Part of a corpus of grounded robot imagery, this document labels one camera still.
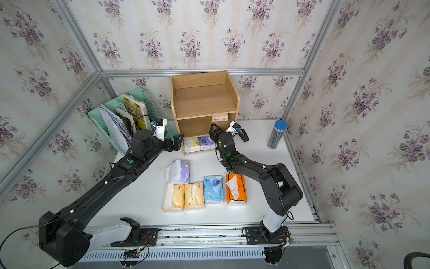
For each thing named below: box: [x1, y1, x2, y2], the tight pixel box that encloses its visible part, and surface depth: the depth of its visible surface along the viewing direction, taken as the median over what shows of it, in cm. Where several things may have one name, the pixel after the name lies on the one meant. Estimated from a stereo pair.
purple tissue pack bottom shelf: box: [198, 135, 217, 151], surface depth 101 cm
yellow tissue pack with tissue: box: [162, 172, 186, 213], surface depth 83 cm
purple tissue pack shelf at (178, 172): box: [165, 159, 191, 185], surface depth 90 cm
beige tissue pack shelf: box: [211, 113, 229, 123], surface depth 97 cm
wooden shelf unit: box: [170, 70, 241, 155], surface depth 92 cm
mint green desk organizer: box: [87, 87, 179, 156], surface depth 97 cm
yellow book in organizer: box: [121, 93, 153, 131], surface depth 98 cm
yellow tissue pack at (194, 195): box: [184, 181, 205, 211], surface depth 83 cm
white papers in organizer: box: [97, 103, 132, 155], surface depth 88 cm
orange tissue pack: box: [226, 173, 247, 207], surface depth 82 cm
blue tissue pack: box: [203, 174, 224, 205], surface depth 85 cm
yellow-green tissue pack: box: [183, 136, 201, 153], surface depth 100 cm
